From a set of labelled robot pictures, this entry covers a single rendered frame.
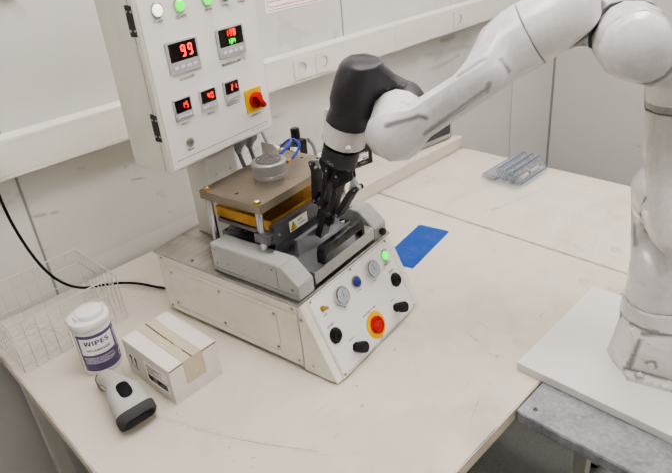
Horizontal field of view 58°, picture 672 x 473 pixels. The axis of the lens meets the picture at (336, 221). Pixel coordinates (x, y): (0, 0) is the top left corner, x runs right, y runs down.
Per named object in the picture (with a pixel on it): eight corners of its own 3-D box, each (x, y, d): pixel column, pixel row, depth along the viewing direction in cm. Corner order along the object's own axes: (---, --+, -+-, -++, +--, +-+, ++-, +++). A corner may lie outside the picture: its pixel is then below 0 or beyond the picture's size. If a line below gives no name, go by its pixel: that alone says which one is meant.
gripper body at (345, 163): (314, 140, 118) (306, 178, 123) (348, 160, 114) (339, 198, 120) (337, 128, 123) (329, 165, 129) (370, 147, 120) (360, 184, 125)
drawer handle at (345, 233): (317, 262, 127) (315, 246, 125) (357, 232, 137) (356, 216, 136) (324, 265, 126) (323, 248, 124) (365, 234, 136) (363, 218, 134)
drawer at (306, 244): (218, 253, 142) (212, 224, 138) (279, 215, 157) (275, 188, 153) (316, 288, 125) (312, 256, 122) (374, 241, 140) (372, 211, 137)
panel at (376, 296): (343, 379, 126) (305, 301, 123) (415, 305, 147) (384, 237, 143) (350, 379, 125) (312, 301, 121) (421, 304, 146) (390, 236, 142)
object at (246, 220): (218, 221, 137) (210, 183, 133) (281, 184, 153) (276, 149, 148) (274, 238, 128) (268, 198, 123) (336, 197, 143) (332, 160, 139)
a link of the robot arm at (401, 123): (512, -6, 101) (364, 87, 116) (519, 34, 87) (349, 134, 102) (542, 47, 106) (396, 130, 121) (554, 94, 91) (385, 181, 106)
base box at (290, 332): (170, 309, 155) (155, 252, 147) (268, 244, 181) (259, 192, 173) (337, 386, 125) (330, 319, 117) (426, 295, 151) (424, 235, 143)
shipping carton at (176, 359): (129, 368, 136) (119, 336, 132) (178, 339, 144) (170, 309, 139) (173, 408, 124) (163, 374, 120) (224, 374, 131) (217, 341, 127)
